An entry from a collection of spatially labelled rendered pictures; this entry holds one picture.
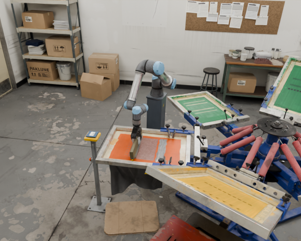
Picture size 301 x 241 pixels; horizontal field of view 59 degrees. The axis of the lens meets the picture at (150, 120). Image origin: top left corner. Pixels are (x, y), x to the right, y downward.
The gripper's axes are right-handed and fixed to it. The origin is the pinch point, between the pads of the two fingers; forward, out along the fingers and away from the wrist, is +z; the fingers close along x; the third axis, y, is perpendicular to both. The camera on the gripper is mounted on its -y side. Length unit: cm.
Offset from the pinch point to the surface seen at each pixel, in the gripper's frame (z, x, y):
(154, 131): 0.5, -13.4, 26.9
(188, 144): 1.0, -47.4, 8.8
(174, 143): 4.5, -34.1, 13.7
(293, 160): -17, -123, -28
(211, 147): -4, -67, 0
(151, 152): 5.0, -14.6, -3.7
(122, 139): 4.4, 16.2, 12.1
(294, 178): -3, -127, -31
